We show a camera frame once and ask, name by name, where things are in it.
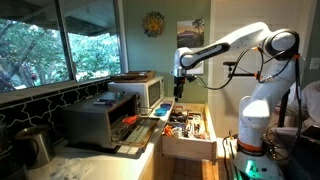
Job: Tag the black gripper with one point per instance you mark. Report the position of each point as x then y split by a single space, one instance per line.
178 87

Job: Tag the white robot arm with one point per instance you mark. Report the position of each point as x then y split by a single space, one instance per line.
280 46

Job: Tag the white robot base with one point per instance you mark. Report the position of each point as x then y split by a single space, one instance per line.
256 168

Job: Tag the white microwave oven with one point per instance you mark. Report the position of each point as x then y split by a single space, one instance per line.
150 93

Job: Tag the wooden tray on microwave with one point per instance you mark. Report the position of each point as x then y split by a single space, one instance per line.
133 76

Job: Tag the dark remote on oven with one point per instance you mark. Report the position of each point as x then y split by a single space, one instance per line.
103 102

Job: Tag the silver toaster oven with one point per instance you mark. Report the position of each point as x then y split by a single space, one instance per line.
88 124

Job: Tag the dark blue plate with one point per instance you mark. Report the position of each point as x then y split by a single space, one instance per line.
165 105

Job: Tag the blue bowl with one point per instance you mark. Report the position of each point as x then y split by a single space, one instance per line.
160 111

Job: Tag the landscape painting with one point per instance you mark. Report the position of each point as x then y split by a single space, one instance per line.
190 33

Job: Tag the open wooden drawer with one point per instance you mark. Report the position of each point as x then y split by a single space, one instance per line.
189 133

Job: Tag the stainless steel kettle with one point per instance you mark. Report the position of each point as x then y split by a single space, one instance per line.
36 146

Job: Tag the sun wall decoration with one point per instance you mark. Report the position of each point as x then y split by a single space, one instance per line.
153 24

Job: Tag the white light switch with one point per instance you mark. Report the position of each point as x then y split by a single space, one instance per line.
314 64

